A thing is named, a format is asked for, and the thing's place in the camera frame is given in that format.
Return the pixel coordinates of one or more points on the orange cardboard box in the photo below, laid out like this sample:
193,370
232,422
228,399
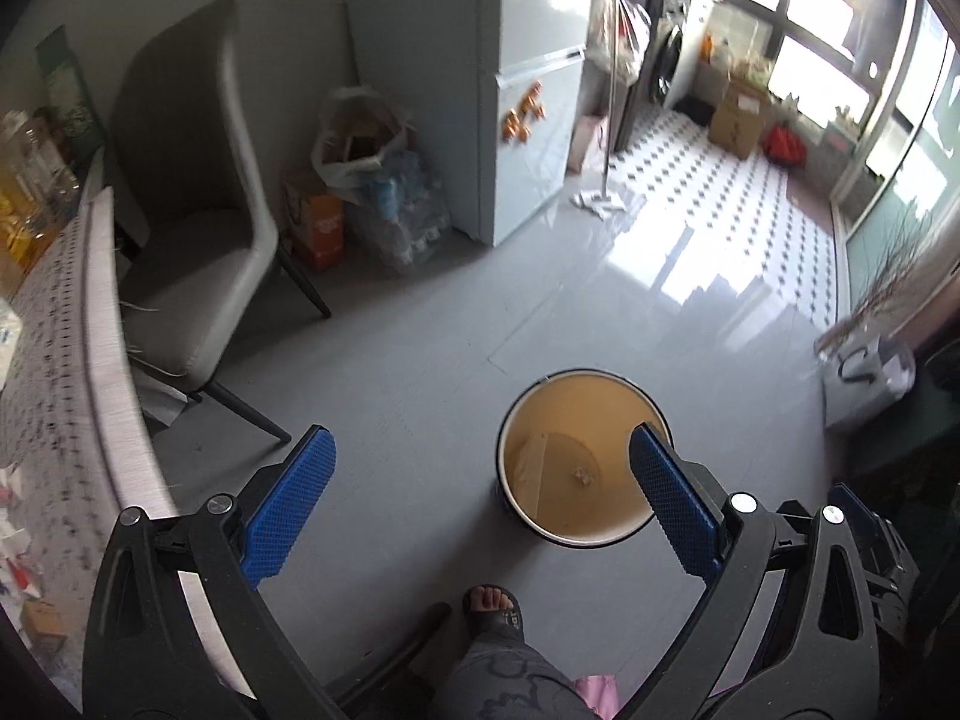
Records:
319,229

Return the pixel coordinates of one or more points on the pink cloth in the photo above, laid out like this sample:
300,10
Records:
596,697

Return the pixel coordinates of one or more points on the patterned tablecloth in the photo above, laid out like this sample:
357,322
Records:
60,360

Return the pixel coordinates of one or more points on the black slipper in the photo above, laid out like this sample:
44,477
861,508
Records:
495,619

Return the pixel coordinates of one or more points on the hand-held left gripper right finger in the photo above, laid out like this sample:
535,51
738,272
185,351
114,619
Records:
675,502

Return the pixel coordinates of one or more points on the dry branches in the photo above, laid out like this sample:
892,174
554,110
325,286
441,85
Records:
885,285

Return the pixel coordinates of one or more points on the black floor mat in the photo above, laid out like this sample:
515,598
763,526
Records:
697,112

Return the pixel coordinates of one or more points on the round trash can yellow inside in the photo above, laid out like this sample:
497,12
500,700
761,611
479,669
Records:
570,427

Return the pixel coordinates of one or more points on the grey padded chair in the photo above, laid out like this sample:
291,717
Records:
187,240

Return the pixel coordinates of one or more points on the person's leg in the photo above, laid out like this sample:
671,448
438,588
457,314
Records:
510,682

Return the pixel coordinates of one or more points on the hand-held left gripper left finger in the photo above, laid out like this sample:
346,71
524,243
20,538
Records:
289,502

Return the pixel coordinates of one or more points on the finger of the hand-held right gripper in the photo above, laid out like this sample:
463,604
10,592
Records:
851,501

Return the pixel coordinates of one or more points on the white flat mop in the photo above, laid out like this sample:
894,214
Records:
600,202

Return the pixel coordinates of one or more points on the white plastic bag with cardboard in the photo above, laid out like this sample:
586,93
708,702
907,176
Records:
330,157

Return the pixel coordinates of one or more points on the clear hanging plastic bag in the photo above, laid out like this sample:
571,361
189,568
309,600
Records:
626,37

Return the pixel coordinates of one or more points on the pink paper bag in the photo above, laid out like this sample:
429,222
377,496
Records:
585,142

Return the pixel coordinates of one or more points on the glass sliding door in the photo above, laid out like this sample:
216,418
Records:
900,127

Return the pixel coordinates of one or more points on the red bag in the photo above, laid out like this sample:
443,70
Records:
784,144

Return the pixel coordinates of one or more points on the clear plastic bottle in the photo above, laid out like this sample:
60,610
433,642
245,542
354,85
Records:
45,157

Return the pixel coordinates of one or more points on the pale grey refrigerator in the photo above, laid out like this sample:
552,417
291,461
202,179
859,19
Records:
450,90

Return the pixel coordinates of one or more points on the pack of water bottles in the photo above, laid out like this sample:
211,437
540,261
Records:
397,217

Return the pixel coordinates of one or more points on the brown cardboard box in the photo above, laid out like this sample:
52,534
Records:
739,116

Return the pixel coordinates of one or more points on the red white wrapper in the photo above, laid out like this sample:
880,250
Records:
15,566

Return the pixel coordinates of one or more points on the dark washing machine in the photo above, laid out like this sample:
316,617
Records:
667,52

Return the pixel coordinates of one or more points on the small brown box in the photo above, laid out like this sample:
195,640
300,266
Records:
41,619

